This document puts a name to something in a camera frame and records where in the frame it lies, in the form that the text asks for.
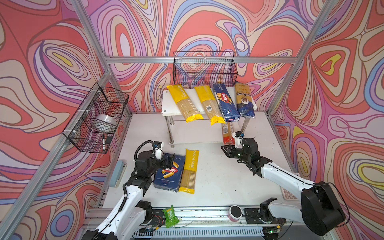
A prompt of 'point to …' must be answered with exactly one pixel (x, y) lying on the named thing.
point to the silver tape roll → (103, 123)
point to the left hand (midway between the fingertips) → (168, 151)
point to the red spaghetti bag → (228, 129)
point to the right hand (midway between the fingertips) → (223, 150)
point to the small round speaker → (234, 213)
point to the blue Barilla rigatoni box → (171, 179)
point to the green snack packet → (170, 219)
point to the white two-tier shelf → (196, 131)
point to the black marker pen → (103, 145)
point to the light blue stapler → (118, 172)
